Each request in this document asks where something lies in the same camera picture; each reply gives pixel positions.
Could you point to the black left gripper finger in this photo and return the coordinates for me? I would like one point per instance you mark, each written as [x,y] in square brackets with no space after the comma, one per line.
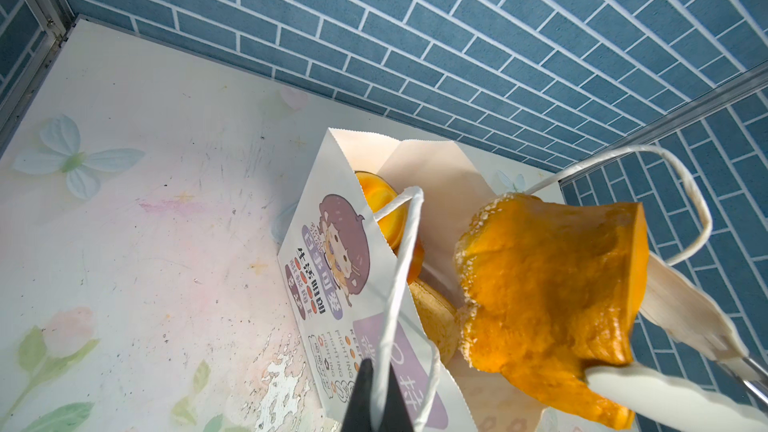
[357,416]

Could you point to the white paper bag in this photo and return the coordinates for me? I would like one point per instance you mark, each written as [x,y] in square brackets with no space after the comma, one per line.
[377,213]

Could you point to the large round orange cake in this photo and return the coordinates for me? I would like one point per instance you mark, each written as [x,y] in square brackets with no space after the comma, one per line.
[550,291]

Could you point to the aluminium corner post right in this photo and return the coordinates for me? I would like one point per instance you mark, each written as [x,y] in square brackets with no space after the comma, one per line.
[730,92]

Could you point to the aluminium corner post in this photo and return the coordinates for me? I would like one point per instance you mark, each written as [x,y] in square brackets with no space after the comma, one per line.
[730,92]
[32,35]

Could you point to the aluminium corner post left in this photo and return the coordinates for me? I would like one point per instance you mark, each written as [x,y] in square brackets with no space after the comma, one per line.
[32,35]

